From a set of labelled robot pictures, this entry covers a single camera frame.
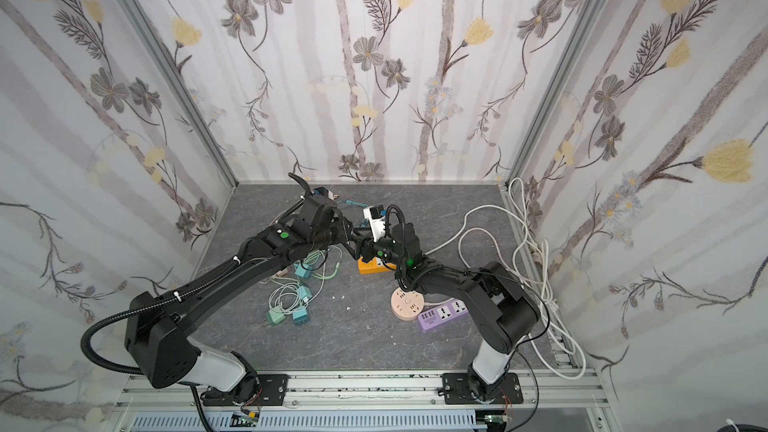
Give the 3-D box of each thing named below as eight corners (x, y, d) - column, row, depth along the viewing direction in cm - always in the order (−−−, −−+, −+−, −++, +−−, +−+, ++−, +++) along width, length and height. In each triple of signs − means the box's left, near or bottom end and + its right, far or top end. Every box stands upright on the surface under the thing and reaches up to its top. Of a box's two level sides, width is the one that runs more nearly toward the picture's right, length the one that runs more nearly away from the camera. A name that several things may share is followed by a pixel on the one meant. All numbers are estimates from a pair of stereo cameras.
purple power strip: (423, 333, 85) (424, 329, 83) (416, 318, 88) (417, 314, 86) (466, 315, 89) (468, 310, 86) (458, 301, 92) (460, 296, 89)
